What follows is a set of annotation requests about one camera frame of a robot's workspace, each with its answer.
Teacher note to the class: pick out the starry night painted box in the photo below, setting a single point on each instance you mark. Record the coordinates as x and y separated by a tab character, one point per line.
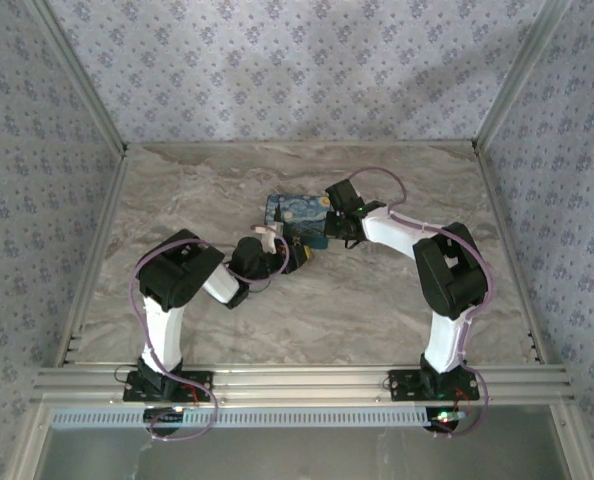
297	212

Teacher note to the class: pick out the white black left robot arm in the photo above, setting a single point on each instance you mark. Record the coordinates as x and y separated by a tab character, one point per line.
164	330

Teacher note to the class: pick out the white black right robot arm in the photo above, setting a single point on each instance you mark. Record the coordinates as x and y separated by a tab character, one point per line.
447	340

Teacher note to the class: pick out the black controller board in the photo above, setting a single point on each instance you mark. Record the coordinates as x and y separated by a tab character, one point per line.
444	420
164	417

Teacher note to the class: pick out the aluminium front rail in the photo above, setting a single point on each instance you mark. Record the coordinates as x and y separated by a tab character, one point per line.
302	385

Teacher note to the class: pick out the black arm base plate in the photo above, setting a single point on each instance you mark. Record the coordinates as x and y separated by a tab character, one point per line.
197	385
407	385

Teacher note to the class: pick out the aluminium table side rail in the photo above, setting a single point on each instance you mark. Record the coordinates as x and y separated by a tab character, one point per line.
516	260
94	260

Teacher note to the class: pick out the aluminium frame post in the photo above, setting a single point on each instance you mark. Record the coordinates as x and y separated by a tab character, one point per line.
522	75
83	82

